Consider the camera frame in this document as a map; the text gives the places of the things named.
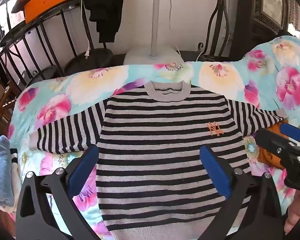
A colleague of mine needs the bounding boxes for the black round base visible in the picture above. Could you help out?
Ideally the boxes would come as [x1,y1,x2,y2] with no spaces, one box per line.
[64,47,113,73]

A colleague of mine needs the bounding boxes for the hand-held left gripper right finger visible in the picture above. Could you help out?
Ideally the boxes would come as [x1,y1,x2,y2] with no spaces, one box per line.
[199,145,284,240]

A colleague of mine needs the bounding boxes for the black hanging clothes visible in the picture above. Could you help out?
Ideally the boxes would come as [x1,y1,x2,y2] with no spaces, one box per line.
[84,0,125,43]

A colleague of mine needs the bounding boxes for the orange cloth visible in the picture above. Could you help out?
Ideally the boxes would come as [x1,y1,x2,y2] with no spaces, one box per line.
[257,122,289,169]

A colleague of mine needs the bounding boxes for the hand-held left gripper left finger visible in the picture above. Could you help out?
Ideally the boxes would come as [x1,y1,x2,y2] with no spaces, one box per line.
[15,144,108,240]

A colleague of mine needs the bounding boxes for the orange box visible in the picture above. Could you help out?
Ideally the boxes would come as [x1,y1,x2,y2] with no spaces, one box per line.
[24,0,80,24]

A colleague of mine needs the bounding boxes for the blue fluffy towel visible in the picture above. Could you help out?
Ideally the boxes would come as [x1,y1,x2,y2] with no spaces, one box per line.
[0,135,15,207]

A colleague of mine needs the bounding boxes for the white power cable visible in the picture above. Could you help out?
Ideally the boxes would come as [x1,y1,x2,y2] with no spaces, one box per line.
[61,0,93,58]

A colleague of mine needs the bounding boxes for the black metal bed frame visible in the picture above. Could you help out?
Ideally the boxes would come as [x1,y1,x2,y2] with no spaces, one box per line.
[197,0,242,60]

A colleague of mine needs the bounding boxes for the wooden chair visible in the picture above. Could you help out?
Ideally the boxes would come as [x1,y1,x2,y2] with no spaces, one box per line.
[0,79,19,132]

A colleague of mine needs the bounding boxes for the white fan stand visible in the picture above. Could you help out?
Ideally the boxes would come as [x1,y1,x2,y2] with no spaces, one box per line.
[123,0,185,66]

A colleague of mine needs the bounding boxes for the white folded cloth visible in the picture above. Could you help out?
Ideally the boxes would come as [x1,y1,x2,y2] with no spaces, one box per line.
[0,149,24,214]

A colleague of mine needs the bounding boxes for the black and grey striped sweater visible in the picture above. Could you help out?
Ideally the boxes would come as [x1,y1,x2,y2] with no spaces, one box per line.
[29,80,289,240]

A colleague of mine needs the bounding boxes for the black metal rack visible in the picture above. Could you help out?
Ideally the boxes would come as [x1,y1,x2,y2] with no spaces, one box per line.
[0,0,91,87]

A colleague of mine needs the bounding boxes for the person's right hand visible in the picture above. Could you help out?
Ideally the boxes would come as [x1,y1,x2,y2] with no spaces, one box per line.
[284,190,300,234]

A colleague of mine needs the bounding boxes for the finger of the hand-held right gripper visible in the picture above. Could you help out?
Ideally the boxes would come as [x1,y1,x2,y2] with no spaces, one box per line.
[279,122,300,147]
[254,128,300,166]

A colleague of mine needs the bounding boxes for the floral blanket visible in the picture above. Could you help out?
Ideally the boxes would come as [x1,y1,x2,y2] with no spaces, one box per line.
[6,35,300,233]

